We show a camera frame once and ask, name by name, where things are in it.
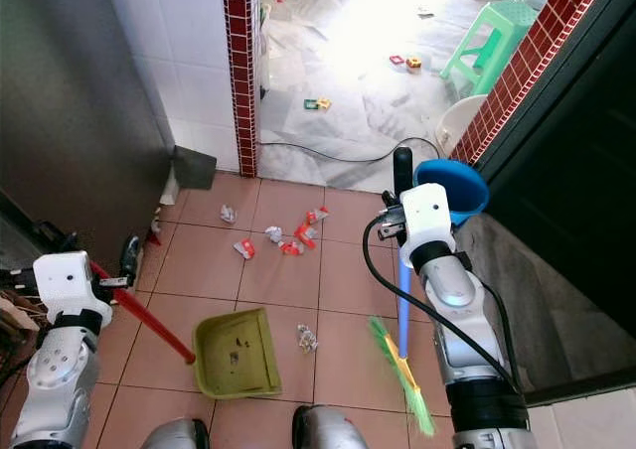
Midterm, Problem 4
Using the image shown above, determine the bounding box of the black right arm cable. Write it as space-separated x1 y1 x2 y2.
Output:
362 216 523 385

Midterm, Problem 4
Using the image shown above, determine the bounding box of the green dustpan with red handle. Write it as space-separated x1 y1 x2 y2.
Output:
87 260 283 400

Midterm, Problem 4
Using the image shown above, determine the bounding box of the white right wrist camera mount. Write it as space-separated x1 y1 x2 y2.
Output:
397 182 457 270

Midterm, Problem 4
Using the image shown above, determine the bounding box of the dark wooden door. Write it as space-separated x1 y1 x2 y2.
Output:
477 0 636 321

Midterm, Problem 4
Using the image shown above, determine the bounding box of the blue handled green bristle broom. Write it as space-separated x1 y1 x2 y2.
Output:
368 253 437 438

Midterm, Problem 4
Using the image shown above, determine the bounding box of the silver right robot leg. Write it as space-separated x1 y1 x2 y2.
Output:
291 405 369 449

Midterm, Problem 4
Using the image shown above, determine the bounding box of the dark grey metal plate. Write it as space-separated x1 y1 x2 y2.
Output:
172 146 218 192

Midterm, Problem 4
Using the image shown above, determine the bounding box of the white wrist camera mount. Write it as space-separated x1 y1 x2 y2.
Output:
32 250 113 317
397 182 457 270

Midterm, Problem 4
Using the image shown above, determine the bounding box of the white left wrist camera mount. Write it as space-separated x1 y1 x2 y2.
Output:
32 250 113 317

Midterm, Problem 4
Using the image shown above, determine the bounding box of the black floor cable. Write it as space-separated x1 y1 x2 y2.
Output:
258 136 438 164

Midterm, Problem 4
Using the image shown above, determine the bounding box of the large red wrapper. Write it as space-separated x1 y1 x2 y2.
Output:
293 223 317 249

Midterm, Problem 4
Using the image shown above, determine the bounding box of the beige wooden board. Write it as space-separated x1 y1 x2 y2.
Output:
0 295 43 336

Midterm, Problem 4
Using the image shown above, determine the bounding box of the silver robot leg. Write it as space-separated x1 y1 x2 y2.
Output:
291 405 369 449
137 418 210 449

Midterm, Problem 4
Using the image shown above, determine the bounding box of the clear crumpled plastic wrapper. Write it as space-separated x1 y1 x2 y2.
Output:
298 325 319 354

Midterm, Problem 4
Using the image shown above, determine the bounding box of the blue plastic bucket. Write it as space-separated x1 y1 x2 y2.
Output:
414 159 490 226

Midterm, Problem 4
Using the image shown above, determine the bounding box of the grey steel cabinet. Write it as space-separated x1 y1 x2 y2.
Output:
0 0 175 261

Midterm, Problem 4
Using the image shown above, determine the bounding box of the silver left robot leg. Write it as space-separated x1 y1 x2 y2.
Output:
137 418 210 449

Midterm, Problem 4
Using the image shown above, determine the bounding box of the green plastic stool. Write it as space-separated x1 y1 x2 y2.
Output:
440 0 538 97

